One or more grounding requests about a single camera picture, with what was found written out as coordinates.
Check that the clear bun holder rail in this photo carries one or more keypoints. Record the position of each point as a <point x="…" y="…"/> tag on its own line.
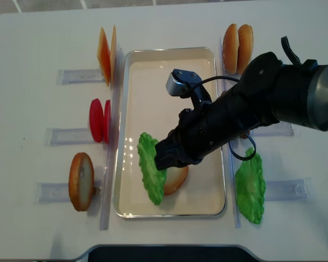
<point x="50" y="193"/>

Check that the green lettuce leaf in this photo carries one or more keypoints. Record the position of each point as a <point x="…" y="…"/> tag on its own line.
<point x="153" y="179"/>
<point x="250" y="188"/>

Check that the green lettuce leaf in holder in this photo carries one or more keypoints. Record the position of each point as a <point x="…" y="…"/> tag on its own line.
<point x="250" y="188"/>

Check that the clear middle right holder rail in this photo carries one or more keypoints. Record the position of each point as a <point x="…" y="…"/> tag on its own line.
<point x="279" y="129"/>

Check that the sesame bun top right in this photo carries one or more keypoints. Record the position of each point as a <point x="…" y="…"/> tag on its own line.
<point x="245" y="49"/>

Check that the bun slice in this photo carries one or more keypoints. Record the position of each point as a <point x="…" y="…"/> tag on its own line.
<point x="174" y="179"/>
<point x="81" y="180"/>

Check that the clear tomato holder rail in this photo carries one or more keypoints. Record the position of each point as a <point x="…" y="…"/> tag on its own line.
<point x="74" y="136"/>

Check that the sesame bun top left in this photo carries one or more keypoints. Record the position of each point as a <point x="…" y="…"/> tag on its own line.
<point x="230" y="45"/>

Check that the clear left long strip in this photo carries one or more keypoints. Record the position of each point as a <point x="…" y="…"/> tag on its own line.
<point x="114" y="138"/>

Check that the clear cheese holder rail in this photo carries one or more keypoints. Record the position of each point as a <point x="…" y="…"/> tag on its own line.
<point x="84" y="76"/>

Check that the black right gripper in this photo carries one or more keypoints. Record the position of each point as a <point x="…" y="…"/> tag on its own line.
<point x="209" y="125"/>

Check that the red tomato slice inner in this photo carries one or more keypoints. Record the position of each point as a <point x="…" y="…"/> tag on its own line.
<point x="107" y="121"/>

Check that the bun bottom slice in holder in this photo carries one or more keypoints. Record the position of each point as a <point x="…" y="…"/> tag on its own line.
<point x="81" y="180"/>

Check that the silver metal tray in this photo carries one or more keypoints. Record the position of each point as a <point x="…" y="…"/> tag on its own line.
<point x="146" y="106"/>

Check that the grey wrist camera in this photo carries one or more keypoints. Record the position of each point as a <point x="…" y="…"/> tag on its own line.
<point x="181" y="82"/>

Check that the clear lettuce holder rail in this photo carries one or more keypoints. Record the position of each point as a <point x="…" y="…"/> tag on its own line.
<point x="290" y="190"/>

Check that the sesame bun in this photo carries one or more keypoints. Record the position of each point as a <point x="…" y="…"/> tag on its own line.
<point x="245" y="49"/>
<point x="230" y="45"/>

